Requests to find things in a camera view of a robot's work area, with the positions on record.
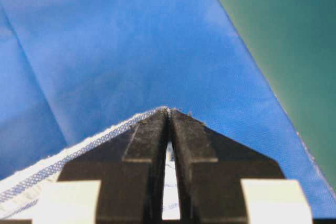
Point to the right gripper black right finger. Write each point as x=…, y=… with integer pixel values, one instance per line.
x=221, y=180

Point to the blue white striped towel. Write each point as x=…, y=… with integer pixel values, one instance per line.
x=20, y=191

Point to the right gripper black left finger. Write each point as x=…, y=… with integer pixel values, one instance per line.
x=120, y=181

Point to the blue table cloth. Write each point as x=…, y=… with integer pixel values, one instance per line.
x=72, y=68

